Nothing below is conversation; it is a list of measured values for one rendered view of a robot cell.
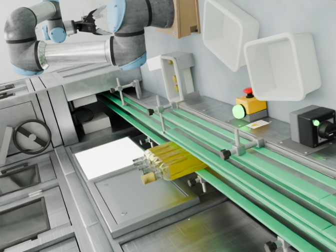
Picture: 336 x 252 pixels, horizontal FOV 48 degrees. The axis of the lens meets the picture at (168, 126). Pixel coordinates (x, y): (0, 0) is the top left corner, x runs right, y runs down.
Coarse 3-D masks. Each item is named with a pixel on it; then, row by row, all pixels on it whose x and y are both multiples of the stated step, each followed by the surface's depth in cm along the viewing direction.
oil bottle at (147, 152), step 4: (160, 144) 152; (164, 144) 151; (168, 144) 150; (172, 144) 149; (148, 148) 150; (152, 148) 150; (156, 148) 149; (160, 148) 148; (144, 152) 148; (148, 152) 147; (152, 152) 146; (144, 156) 147
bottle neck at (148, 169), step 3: (150, 165) 137; (153, 165) 137; (141, 168) 136; (144, 168) 135; (147, 168) 136; (150, 168) 136; (153, 168) 136; (141, 171) 137; (144, 171) 135; (147, 171) 135; (150, 171) 136; (153, 171) 137; (144, 174) 135
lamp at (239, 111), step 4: (240, 104) 119; (232, 108) 121; (236, 108) 118; (240, 108) 118; (244, 108) 118; (236, 112) 118; (240, 112) 118; (244, 112) 118; (236, 116) 119; (240, 116) 119; (244, 116) 120
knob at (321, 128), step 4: (320, 124) 91; (324, 124) 90; (328, 124) 90; (332, 124) 90; (320, 128) 91; (324, 128) 90; (328, 128) 90; (332, 128) 90; (320, 132) 91; (324, 132) 90; (328, 132) 89; (332, 132) 89; (320, 136) 92; (324, 136) 90; (328, 136) 89; (332, 136) 91
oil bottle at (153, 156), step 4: (176, 144) 148; (164, 148) 146; (168, 148) 146; (172, 148) 145; (176, 148) 144; (156, 152) 144; (160, 152) 144; (164, 152) 143; (168, 152) 142; (148, 156) 144; (152, 156) 142; (156, 156) 141; (152, 160) 141
